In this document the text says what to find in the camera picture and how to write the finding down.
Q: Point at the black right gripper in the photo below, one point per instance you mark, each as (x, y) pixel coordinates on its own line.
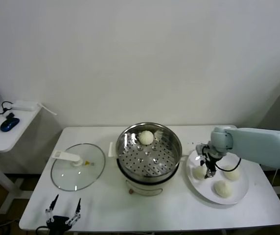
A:
(209, 155)

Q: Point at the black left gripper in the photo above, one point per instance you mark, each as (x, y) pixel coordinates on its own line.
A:
(58, 224)

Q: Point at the white steamed baozi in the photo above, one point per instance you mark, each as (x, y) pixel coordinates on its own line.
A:
(146, 137)
(232, 174)
(222, 189)
(199, 173)

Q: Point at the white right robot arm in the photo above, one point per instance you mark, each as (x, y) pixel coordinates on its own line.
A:
(257, 144)

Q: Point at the stainless steel steamer basket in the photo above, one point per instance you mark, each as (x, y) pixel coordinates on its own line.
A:
(159, 151)

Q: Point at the white round plate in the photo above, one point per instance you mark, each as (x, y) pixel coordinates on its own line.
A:
(240, 191)

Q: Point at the white electric cooker base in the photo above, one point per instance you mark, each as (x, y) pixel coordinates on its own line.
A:
(146, 188)

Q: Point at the blue computer mouse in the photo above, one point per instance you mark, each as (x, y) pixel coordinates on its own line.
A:
(9, 124)

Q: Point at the small black usb dongle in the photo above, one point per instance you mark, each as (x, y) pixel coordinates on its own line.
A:
(10, 116)

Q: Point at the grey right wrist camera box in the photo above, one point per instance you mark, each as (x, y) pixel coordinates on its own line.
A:
(200, 149)

